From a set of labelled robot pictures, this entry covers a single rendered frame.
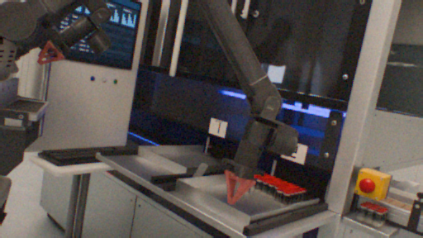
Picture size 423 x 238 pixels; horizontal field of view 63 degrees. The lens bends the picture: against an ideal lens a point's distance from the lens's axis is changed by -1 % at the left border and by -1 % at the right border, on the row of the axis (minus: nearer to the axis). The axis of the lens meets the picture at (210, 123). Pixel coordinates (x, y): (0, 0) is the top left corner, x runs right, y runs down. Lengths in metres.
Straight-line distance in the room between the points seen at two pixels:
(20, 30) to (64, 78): 0.73
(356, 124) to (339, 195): 0.22
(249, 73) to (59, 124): 0.91
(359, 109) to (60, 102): 1.08
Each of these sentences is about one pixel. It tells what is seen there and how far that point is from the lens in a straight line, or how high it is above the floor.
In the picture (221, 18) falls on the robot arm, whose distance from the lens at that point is 0.82.
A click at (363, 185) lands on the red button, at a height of 1.00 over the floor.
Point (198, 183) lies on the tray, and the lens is 1.04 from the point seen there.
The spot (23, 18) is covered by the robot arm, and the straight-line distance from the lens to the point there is 0.78.
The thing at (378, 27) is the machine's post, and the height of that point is 1.43.
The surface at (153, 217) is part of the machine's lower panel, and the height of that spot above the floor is 0.53.
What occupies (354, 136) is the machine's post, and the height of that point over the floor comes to 1.12.
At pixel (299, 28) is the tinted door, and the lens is 1.23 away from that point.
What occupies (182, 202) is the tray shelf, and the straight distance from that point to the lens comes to 0.93.
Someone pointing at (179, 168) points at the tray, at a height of 0.90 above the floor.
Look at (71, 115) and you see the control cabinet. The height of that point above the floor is 0.95.
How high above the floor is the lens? 1.20
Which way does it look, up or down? 7 degrees down
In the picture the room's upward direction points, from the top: 11 degrees clockwise
